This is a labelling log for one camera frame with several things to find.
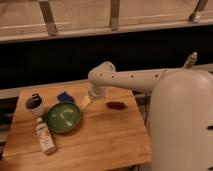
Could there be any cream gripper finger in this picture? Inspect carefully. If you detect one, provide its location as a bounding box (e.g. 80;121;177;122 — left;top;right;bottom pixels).
81;95;92;109

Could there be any white plastic bottle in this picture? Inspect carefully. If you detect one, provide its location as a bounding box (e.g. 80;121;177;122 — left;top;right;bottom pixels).
36;117;56;155

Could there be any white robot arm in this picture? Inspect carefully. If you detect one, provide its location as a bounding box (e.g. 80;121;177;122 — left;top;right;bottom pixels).
82;62;213;171

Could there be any green ceramic bowl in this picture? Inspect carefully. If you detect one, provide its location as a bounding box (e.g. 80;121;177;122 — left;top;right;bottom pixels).
45;102;82;134

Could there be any dark red oval object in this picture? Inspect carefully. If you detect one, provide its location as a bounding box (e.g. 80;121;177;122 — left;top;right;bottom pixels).
106;102;126;110

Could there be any blue cloth piece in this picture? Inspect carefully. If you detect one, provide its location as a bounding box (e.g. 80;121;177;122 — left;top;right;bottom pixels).
57;92;75;103

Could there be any wooden table board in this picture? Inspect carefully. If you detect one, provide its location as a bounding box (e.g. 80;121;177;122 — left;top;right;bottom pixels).
0;82;151;171

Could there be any white cup with black clip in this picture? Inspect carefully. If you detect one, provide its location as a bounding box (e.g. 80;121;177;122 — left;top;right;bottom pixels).
25;94;44;117

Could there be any black cable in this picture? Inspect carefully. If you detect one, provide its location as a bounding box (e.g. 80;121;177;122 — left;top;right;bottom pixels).
133;92;151;128

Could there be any metal bracket post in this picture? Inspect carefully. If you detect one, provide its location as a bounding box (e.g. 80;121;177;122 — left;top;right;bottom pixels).
183;52;197;69

